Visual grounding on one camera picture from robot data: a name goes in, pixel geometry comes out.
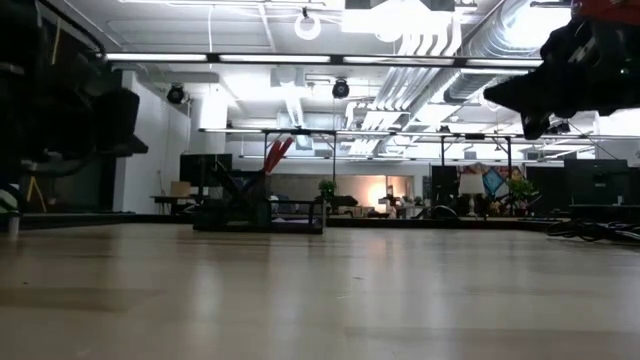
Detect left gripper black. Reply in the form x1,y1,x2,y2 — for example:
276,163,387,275
24,64,150,171

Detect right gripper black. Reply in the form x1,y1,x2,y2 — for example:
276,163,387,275
483,20,601,141

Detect red handled scissors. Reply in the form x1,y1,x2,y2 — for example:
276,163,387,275
262,136,296,176

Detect black mesh desk organizer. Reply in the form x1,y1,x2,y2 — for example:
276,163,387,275
192,169,326,235

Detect long ceiling light strip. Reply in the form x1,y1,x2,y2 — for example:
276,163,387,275
105,53,209,63
343,55,455,66
218,53,332,64
465,58,544,68

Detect white shade table lamp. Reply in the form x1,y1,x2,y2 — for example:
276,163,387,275
458,172,487,219

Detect black overhead beam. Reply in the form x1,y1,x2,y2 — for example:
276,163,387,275
102,51,546,70

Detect large black monitor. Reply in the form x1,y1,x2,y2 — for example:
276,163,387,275
562,158,629,206

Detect round white ceiling lamp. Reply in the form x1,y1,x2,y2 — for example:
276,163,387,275
293,8,324,42

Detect silver ventilation duct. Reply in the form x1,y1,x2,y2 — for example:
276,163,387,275
444,0,571,101

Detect colourful wall artwork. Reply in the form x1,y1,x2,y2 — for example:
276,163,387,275
457,162,526,201

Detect distant black rig frame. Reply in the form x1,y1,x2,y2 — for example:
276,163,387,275
199,127,516,211

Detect black coiled cable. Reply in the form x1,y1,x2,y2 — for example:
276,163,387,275
544,218,640,245

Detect black aluminium table frame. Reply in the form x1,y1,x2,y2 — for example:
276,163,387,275
19,212,571,232

